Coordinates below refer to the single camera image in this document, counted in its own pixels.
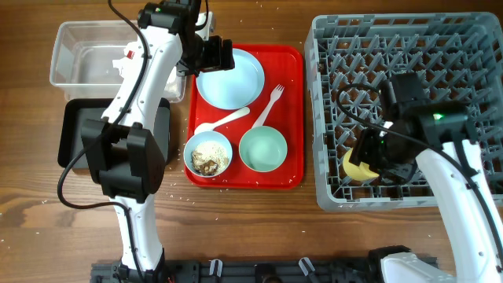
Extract light blue bowl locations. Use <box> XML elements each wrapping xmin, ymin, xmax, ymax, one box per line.
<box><xmin>183</xmin><ymin>131</ymin><xmax>233</xmax><ymax>178</ymax></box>

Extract red snack wrapper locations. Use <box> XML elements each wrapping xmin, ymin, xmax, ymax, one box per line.
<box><xmin>126</xmin><ymin>50</ymin><xmax>134</xmax><ymax>59</ymax></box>

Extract light blue plate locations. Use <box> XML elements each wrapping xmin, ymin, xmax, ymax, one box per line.
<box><xmin>196</xmin><ymin>48</ymin><xmax>265</xmax><ymax>110</ymax></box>

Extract white napkin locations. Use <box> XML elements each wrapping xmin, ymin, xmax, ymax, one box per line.
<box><xmin>112</xmin><ymin>57</ymin><xmax>132</xmax><ymax>79</ymax></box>

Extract cream plastic spoon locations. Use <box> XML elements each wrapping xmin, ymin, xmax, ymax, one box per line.
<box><xmin>194</xmin><ymin>107</ymin><xmax>250</xmax><ymax>134</ymax></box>

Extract mint green bowl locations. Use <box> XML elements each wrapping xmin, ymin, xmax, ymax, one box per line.
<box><xmin>238</xmin><ymin>126</ymin><xmax>288</xmax><ymax>173</ymax></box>

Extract red serving tray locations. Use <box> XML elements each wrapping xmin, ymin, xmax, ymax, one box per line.
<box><xmin>185</xmin><ymin>44</ymin><xmax>304</xmax><ymax>190</ymax></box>

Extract pink plastic fork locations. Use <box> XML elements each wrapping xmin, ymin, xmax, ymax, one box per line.
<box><xmin>252</xmin><ymin>84</ymin><xmax>285</xmax><ymax>128</ymax></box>

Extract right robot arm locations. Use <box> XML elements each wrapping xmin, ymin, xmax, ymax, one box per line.
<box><xmin>336</xmin><ymin>73</ymin><xmax>502</xmax><ymax>282</ymax></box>

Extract rice and food scraps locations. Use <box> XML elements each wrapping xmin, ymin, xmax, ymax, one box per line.
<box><xmin>192</xmin><ymin>141</ymin><xmax>229</xmax><ymax>176</ymax></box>

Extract black food waste tray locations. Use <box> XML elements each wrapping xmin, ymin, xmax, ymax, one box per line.
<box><xmin>57</xmin><ymin>98</ymin><xmax>171</xmax><ymax>168</ymax></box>

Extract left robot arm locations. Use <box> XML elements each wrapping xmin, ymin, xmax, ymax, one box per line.
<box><xmin>81</xmin><ymin>1</ymin><xmax>234</xmax><ymax>282</ymax></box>

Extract clear plastic waste bin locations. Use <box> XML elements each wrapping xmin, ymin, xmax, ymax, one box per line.
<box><xmin>49</xmin><ymin>20</ymin><xmax>188</xmax><ymax>104</ymax></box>

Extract grey dishwasher rack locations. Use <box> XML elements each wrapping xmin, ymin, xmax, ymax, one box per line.
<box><xmin>304</xmin><ymin>12</ymin><xmax>502</xmax><ymax>212</ymax></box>

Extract yellow plastic cup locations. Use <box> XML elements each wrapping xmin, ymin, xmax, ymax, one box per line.
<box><xmin>342</xmin><ymin>149</ymin><xmax>380</xmax><ymax>182</ymax></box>

